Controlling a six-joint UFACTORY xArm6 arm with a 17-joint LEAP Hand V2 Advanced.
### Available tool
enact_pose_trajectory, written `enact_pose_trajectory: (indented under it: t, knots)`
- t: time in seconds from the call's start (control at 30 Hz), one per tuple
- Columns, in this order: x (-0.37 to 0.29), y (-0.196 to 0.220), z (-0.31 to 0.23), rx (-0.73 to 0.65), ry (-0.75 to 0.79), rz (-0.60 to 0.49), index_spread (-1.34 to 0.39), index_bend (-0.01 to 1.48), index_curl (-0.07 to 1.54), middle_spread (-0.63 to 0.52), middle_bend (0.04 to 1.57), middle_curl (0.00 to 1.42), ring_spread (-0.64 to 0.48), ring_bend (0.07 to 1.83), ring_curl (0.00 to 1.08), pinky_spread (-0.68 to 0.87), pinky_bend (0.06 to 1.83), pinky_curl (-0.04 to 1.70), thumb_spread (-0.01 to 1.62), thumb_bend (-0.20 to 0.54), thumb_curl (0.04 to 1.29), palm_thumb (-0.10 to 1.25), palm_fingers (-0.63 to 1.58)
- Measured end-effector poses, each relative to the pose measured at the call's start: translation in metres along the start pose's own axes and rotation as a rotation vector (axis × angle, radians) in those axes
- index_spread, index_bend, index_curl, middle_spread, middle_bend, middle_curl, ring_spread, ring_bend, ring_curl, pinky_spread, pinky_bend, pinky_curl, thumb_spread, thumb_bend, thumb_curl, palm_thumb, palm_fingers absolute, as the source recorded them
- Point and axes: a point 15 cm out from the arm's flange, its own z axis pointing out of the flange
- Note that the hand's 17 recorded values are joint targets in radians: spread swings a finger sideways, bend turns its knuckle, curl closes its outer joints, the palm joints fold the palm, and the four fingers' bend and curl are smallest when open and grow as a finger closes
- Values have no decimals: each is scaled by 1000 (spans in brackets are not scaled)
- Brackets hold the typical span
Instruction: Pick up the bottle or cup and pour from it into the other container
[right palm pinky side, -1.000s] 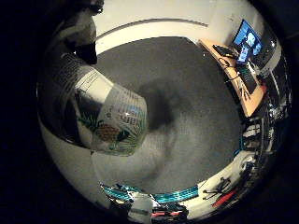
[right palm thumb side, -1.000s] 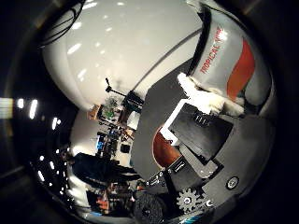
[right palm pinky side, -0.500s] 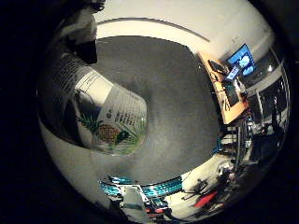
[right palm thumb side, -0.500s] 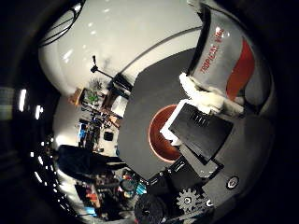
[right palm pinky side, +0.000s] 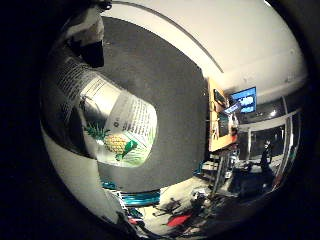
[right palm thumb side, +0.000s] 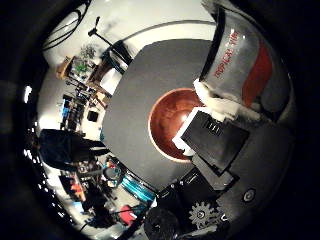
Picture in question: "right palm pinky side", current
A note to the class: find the white printed drink can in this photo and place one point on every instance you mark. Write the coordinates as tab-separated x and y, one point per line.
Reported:
130	126

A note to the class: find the red cloth item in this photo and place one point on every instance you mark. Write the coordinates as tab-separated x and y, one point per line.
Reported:
178	220

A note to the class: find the wooden desk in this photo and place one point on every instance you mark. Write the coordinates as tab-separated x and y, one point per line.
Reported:
216	140

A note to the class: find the monitor with blue screen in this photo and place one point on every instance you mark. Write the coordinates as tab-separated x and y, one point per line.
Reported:
246	99

